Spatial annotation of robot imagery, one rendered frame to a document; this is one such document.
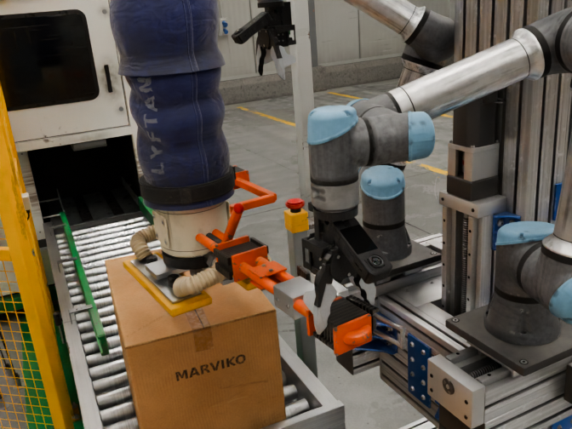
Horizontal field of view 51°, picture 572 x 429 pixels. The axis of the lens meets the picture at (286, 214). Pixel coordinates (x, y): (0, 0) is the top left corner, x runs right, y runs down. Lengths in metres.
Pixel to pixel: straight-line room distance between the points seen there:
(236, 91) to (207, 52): 9.47
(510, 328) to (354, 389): 1.69
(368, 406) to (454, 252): 1.38
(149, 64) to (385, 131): 0.59
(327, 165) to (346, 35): 11.07
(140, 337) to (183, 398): 0.21
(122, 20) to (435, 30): 0.73
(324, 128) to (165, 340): 0.87
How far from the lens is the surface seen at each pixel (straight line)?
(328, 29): 11.74
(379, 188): 1.60
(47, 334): 2.32
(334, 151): 0.89
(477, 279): 1.54
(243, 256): 1.25
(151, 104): 1.35
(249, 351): 1.67
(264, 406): 1.78
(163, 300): 1.42
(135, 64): 1.34
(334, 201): 0.92
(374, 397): 2.88
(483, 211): 1.46
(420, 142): 0.94
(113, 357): 2.38
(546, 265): 1.17
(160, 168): 1.37
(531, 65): 1.16
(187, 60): 1.32
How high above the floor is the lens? 1.74
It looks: 20 degrees down
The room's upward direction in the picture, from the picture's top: 5 degrees counter-clockwise
